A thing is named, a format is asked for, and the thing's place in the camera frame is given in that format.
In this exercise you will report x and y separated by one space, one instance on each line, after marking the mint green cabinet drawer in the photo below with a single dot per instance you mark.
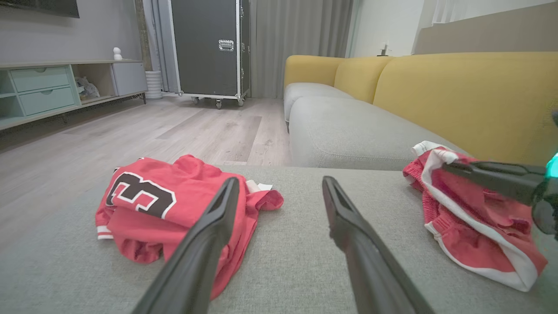
39 78
45 101

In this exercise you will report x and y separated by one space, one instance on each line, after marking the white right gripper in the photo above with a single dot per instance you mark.
548 205

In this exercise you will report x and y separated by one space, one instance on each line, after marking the small dark table ornament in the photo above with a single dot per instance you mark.
384 50

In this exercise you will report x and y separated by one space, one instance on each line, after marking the grey TV cabinet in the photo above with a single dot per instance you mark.
91 87

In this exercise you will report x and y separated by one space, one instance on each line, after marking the grey plush toy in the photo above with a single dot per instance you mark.
87 88

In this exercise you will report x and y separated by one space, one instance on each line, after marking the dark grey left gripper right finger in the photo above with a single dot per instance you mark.
370 270

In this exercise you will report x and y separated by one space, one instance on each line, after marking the white ribbed cylinder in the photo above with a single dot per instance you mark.
153 85

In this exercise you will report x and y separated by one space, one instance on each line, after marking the grey curtain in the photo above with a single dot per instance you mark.
301 43

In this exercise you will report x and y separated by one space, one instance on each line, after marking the grey and yellow sofa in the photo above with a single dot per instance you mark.
348 131

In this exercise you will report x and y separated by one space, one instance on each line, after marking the red shorts with white trim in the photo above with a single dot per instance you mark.
479 237

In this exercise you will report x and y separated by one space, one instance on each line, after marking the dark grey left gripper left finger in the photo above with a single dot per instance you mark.
196 261

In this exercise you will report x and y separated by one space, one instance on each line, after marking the black television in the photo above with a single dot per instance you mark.
39 5

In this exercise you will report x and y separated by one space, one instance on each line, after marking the small white figurine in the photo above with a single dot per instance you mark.
117 54

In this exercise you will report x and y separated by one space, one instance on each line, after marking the red Bulls 23 jersey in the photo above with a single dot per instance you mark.
135 235

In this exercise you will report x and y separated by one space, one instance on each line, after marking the black wheeled flight case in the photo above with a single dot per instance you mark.
205 48

